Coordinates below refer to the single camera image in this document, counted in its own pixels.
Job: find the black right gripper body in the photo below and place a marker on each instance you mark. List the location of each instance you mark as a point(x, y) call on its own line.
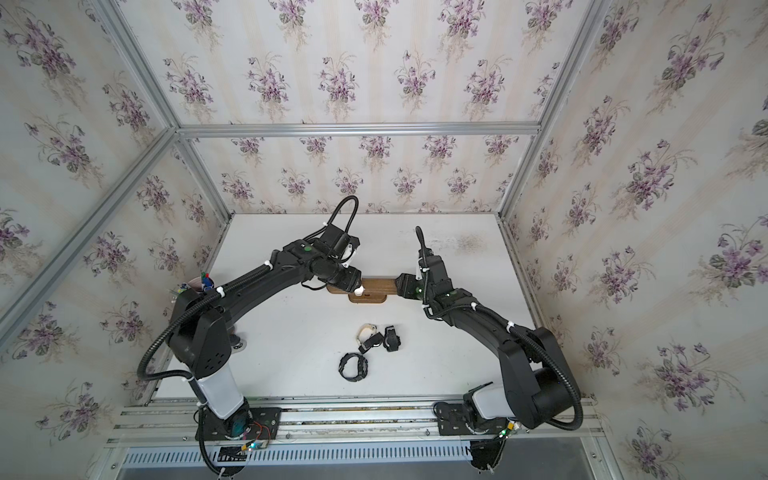
point(413, 288)

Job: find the black square digital watch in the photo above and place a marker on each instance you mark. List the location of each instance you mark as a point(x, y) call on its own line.
point(392, 341)

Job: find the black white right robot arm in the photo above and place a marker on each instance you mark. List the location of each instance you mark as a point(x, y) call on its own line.
point(537, 384)

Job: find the slotted white cable duct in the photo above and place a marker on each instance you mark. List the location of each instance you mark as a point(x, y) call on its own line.
point(299, 454)

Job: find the brown wooden watch stand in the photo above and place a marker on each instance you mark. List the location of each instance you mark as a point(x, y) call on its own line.
point(377, 291)

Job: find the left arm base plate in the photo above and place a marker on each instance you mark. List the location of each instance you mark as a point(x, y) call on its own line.
point(254, 424)

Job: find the black round bracelet watch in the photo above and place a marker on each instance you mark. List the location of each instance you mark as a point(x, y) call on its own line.
point(353, 367)

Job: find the aluminium mounting rail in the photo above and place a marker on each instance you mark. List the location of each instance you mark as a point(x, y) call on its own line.
point(169, 422)

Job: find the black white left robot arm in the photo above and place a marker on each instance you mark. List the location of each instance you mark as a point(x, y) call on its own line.
point(200, 326)

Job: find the dark grey strap watch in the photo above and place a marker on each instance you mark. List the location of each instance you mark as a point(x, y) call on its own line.
point(372, 341)

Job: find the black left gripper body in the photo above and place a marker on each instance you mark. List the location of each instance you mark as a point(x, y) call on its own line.
point(344, 277)

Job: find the pink pen cup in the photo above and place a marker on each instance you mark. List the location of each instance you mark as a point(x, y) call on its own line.
point(200, 284)

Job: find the beige band smartwatch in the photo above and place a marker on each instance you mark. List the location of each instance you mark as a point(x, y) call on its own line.
point(366, 331)

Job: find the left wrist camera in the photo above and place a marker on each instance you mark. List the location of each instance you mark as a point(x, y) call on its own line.
point(345, 247)

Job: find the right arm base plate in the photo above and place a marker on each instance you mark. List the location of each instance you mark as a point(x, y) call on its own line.
point(451, 420)

